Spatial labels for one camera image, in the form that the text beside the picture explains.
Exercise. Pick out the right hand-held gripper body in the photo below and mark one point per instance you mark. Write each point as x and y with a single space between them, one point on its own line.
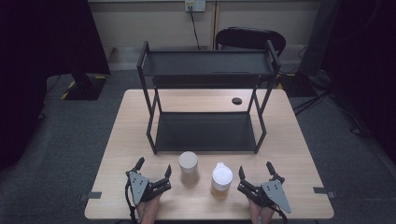
274 193

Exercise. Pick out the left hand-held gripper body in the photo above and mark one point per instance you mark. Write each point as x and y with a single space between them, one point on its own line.
139 185

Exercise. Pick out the glass jar with beige lid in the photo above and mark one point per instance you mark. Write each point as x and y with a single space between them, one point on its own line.
188 166

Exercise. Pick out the glass jar with white lid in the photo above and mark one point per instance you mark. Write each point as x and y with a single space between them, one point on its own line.
221 180

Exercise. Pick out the black metal two-tier rack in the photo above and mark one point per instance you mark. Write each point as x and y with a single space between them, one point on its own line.
205 132

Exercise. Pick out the person's right hand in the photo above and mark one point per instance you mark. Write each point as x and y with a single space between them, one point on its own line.
263 214

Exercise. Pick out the person's left hand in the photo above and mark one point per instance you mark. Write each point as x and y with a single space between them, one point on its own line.
151 210

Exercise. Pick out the grey tape strip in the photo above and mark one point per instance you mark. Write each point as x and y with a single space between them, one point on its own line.
322 190
93 195

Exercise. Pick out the black stand base yellow tape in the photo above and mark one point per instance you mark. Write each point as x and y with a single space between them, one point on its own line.
85 88

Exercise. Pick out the black chair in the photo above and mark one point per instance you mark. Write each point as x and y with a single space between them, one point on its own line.
249 37

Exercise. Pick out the dark curtain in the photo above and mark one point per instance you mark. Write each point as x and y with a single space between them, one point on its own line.
364 62
43 62

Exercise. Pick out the dark grey stand column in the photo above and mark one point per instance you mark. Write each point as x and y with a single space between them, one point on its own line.
319 37

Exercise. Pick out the white wall socket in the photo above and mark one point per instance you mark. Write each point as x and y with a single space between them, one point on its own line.
195 5

